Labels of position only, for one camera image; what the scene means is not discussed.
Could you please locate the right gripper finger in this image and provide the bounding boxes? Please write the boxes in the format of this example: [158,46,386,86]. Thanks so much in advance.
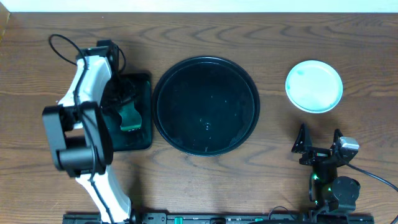
[333,129,343,146]
[291,124,312,154]

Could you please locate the green sponge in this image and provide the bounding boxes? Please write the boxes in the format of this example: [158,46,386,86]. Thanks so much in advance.
[118,103,142,131]

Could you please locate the mint green plate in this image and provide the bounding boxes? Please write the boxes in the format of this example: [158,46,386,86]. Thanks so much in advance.
[285,60,343,114]

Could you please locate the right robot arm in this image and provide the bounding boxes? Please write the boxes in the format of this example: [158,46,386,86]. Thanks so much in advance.
[292,124,361,223]

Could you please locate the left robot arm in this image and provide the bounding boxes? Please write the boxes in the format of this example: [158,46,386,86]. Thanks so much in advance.
[42,40,132,223]

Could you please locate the black rectangular tray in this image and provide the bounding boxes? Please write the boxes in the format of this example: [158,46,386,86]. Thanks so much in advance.
[101,73,152,151]

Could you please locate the round black tray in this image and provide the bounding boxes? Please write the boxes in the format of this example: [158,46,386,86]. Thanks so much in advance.
[152,56,261,157]

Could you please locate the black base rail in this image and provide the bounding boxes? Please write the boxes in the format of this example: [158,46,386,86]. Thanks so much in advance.
[62,211,376,224]

